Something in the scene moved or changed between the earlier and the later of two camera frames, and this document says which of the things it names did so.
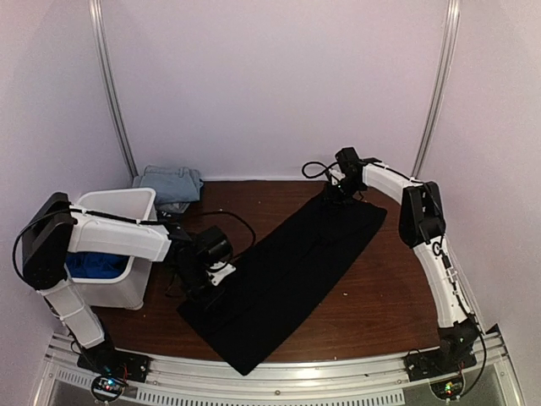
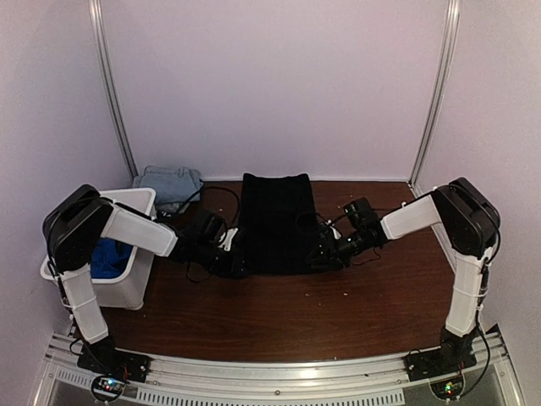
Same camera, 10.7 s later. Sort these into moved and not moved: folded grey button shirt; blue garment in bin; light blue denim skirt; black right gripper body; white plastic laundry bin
Moved: black right gripper body
Not moved: folded grey button shirt; light blue denim skirt; blue garment in bin; white plastic laundry bin
